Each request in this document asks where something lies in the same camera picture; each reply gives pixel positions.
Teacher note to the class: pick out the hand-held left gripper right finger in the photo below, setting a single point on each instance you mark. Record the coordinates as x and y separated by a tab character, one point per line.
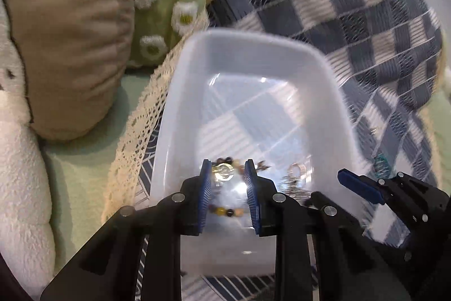
252	195

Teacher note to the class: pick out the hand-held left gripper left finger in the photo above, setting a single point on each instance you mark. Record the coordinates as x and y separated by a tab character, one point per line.
206	195

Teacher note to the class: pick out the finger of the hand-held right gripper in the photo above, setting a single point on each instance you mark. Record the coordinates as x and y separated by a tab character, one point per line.
359	186

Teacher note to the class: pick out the translucent plastic container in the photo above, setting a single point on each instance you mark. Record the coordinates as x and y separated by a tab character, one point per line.
246	75

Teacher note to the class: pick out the green flower pillow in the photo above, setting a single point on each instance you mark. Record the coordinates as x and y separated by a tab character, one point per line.
158	22

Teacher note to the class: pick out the blue white patterned cloth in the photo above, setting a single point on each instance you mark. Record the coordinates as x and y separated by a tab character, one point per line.
352	4

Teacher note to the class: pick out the white plush cushion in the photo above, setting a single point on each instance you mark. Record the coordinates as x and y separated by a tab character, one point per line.
21	198

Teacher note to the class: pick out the brown pillow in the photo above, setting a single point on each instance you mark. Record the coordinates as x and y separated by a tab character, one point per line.
70	40

